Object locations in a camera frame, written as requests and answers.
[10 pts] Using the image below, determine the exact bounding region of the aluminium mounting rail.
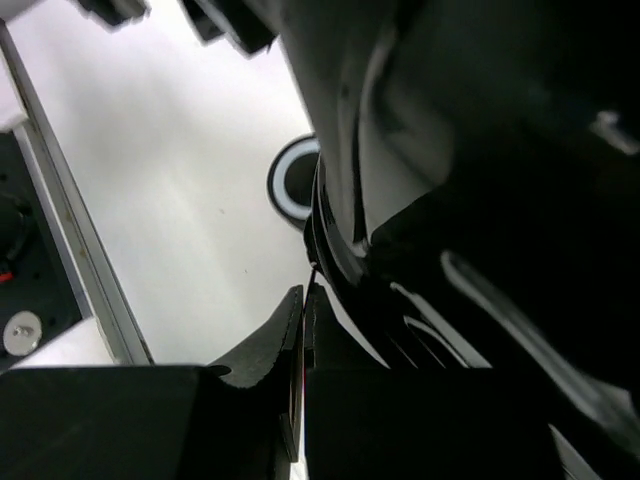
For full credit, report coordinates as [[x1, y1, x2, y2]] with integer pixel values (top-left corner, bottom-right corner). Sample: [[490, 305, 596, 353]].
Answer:
[[1, 22, 154, 368]]

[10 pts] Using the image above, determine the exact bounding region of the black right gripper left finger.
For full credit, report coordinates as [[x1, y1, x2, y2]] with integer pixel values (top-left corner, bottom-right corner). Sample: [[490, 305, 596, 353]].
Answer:
[[1, 286, 304, 479]]

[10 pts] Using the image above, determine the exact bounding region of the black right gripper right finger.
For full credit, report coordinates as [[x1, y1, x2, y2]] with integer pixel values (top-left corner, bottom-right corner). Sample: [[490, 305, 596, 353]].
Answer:
[[304, 287, 565, 479]]

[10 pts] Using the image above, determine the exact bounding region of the black white space suitcase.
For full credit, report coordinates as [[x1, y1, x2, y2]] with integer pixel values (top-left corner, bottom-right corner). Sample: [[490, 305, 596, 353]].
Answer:
[[79, 0, 640, 451]]

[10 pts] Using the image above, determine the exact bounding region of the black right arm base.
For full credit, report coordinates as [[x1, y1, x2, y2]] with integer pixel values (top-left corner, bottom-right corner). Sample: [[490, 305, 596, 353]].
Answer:
[[1, 133, 82, 348]]

